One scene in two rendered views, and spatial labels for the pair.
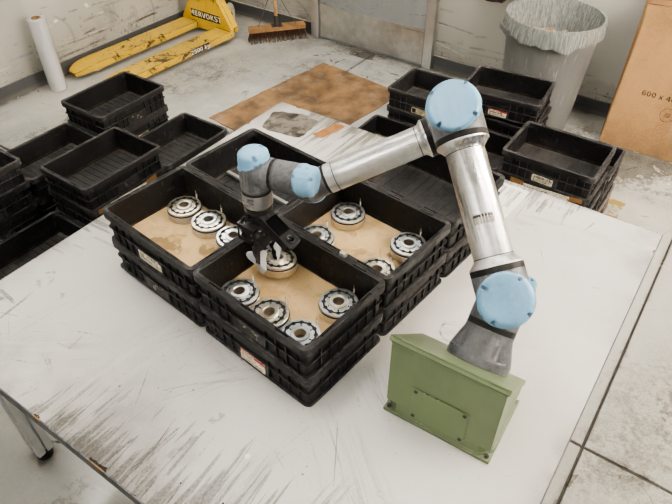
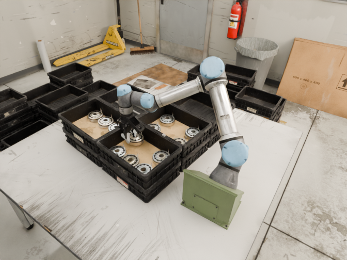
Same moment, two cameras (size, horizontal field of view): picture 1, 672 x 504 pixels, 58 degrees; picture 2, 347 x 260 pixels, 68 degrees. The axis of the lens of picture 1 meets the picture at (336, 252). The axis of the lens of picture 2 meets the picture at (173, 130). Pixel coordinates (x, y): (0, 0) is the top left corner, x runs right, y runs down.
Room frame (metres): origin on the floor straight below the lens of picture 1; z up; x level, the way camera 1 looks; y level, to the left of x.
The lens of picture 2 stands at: (0.02, -0.04, 1.88)
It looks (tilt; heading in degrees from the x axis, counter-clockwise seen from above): 38 degrees down; 358
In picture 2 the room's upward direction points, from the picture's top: 2 degrees clockwise
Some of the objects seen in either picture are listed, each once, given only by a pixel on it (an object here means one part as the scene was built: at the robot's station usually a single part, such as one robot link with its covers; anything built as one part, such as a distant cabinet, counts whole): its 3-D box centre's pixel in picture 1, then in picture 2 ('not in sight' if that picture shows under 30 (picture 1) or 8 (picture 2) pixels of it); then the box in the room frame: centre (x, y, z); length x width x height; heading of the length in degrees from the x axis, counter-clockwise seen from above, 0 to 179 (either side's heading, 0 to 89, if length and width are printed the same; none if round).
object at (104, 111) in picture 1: (123, 133); (74, 88); (2.73, 1.08, 0.37); 0.40 x 0.30 x 0.45; 145
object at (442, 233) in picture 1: (363, 223); (173, 122); (1.33, -0.08, 0.92); 0.40 x 0.30 x 0.02; 49
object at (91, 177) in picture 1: (113, 199); (67, 115); (2.17, 0.98, 0.37); 0.40 x 0.30 x 0.45; 145
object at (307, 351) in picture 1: (288, 280); (139, 146); (1.10, 0.12, 0.92); 0.40 x 0.30 x 0.02; 49
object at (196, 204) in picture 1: (184, 206); (95, 114); (1.48, 0.46, 0.86); 0.10 x 0.10 x 0.01
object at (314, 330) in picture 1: (300, 335); (143, 169); (0.97, 0.09, 0.86); 0.10 x 0.10 x 0.01
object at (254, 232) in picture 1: (258, 221); (126, 119); (1.21, 0.20, 1.02); 0.09 x 0.08 x 0.12; 53
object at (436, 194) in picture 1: (422, 190); (200, 110); (1.56, -0.27, 0.87); 0.40 x 0.30 x 0.11; 49
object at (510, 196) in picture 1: (475, 189); (223, 111); (1.78, -0.50, 0.70); 0.33 x 0.23 x 0.01; 55
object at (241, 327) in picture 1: (289, 294); (139, 152); (1.10, 0.12, 0.87); 0.40 x 0.30 x 0.11; 49
